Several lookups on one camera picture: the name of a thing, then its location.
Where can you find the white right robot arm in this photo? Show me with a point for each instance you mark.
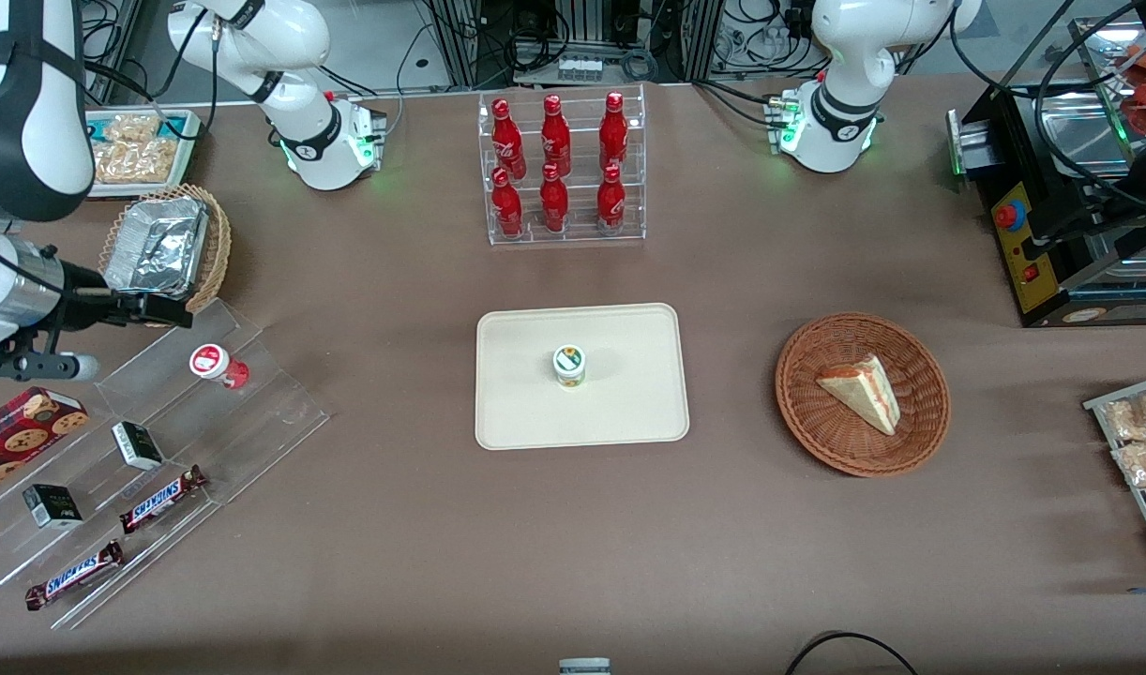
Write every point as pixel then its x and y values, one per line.
pixel 310 141

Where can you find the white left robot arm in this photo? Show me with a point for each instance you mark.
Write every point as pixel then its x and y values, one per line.
pixel 840 131

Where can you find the green gum bottle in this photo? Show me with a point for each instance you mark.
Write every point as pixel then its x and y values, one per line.
pixel 569 366

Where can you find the small black box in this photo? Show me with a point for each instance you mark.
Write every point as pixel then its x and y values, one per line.
pixel 137 445
pixel 52 506

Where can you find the silver foil container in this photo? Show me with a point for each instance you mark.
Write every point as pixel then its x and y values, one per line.
pixel 160 244

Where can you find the small grey object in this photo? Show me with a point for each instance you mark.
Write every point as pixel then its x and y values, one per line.
pixel 584 667

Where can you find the white power strip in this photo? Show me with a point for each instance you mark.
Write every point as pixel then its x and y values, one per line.
pixel 580 67

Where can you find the large brown wicker basket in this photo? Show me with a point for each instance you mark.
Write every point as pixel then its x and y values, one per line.
pixel 817 431

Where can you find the clear bag of snacks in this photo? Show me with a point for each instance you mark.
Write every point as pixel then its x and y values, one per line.
pixel 137 161
pixel 132 127

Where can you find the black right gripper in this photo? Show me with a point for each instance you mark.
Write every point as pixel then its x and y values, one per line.
pixel 83 278

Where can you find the clear acrylic bottle rack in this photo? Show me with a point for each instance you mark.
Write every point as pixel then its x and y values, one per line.
pixel 583 187

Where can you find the triangular sandwich wedge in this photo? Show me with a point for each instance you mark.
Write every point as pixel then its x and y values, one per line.
pixel 864 391

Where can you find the cream plastic tray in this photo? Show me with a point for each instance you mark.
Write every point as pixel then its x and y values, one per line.
pixel 629 403

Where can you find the black appliance with yellow panel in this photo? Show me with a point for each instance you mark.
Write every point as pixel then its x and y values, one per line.
pixel 1023 244

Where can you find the small tan wicker basket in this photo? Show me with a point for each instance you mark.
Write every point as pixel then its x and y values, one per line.
pixel 218 253

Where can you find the white snack tray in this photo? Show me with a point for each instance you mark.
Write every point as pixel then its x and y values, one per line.
pixel 142 190

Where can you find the clear bag of nuts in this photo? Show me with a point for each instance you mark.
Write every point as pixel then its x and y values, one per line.
pixel 1140 417
pixel 1145 464

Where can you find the Snickers chocolate bar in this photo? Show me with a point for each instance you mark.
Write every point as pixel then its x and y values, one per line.
pixel 74 575
pixel 160 500

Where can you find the red cookie box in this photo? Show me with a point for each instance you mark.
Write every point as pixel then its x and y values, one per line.
pixel 20 436

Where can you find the red cola bottle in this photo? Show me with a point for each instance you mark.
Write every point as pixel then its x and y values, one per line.
pixel 507 208
pixel 610 201
pixel 555 136
pixel 506 139
pixel 613 133
pixel 553 202

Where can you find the red gum bottle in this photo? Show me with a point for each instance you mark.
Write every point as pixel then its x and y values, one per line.
pixel 212 362

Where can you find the clear acrylic stepped stand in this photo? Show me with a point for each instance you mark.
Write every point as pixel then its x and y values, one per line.
pixel 254 422

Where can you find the aluminium frame post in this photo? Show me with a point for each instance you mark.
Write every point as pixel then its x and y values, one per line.
pixel 695 42
pixel 460 47

